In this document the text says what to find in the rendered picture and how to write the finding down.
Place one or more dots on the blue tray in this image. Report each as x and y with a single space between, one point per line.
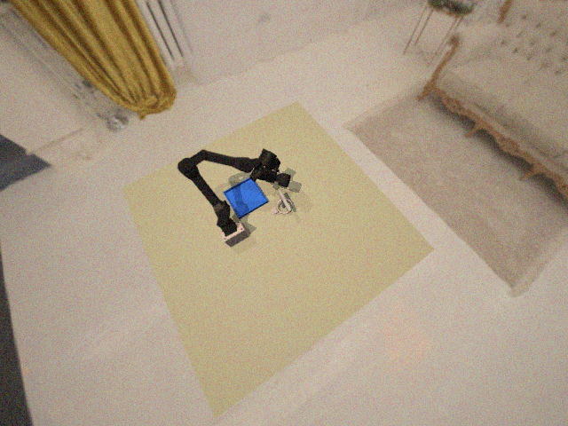
245 197

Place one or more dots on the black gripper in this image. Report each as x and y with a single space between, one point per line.
282 179

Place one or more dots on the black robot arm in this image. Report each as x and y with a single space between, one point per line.
188 167

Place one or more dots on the grey metal cross-bar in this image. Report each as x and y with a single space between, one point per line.
284 202

